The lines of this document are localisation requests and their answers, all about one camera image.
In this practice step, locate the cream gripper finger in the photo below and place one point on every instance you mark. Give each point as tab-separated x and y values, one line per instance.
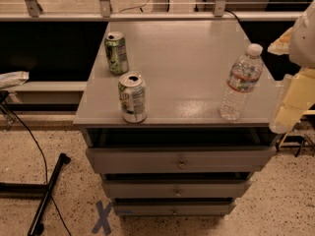
281	45
296	96

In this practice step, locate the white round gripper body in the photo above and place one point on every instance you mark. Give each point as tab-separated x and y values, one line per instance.
303	41

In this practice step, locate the clear plastic water bottle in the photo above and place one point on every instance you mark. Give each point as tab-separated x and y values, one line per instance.
241	81

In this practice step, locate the white green 7up can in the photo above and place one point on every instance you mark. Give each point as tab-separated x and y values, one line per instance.
132	96

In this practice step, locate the green soda can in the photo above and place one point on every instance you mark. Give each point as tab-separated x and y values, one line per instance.
116	54

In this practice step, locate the top grey drawer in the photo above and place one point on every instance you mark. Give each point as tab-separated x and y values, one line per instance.
140	160

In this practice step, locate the grey drawer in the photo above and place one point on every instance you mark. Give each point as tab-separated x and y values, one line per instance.
163	190
159	209
140	160

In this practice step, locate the grey drawer cabinet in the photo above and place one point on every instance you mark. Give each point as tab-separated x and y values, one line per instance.
185	65

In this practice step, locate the bottom grey drawer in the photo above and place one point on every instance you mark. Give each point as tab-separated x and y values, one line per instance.
159	209

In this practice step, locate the middle grey drawer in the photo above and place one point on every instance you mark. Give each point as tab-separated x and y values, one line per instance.
163	190

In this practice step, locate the blue tape cross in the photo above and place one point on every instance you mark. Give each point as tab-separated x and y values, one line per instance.
102	222

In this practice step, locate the grey metal railing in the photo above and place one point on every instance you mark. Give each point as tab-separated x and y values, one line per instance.
132	10

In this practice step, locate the crumpled silver bag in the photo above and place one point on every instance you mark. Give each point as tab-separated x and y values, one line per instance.
13	79

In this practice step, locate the black metal stand base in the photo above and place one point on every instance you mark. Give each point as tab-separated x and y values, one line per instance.
42	192

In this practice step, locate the wooden yellow frame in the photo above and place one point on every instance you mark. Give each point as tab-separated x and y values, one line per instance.
298	139

